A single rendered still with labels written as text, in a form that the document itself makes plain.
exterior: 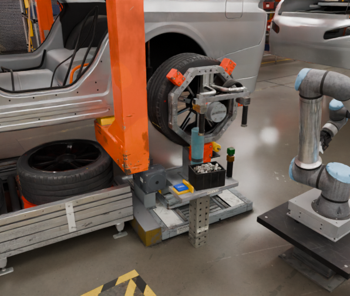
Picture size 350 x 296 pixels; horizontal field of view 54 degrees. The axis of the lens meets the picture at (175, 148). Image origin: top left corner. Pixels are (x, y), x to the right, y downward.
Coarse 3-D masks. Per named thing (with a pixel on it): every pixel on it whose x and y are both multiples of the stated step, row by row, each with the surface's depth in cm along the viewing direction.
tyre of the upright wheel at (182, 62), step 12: (168, 60) 241; (180, 60) 232; (192, 60) 228; (204, 60) 233; (216, 60) 237; (156, 72) 240; (168, 72) 229; (180, 72) 227; (156, 84) 234; (168, 84) 226; (156, 96) 232; (156, 108) 232; (156, 120) 239; (168, 120) 236; (168, 132) 239; (180, 144) 249
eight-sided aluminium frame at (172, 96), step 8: (192, 72) 221; (200, 72) 225; (208, 72) 228; (216, 72) 231; (224, 72) 234; (184, 80) 221; (224, 80) 242; (176, 88) 225; (184, 88) 223; (168, 96) 226; (176, 96) 222; (168, 104) 228; (176, 104) 225; (232, 104) 249; (168, 112) 231; (176, 112) 227; (232, 112) 251; (176, 120) 229; (224, 120) 255; (232, 120) 253; (176, 128) 231; (216, 128) 255; (224, 128) 252; (184, 136) 237; (208, 136) 249; (216, 136) 250
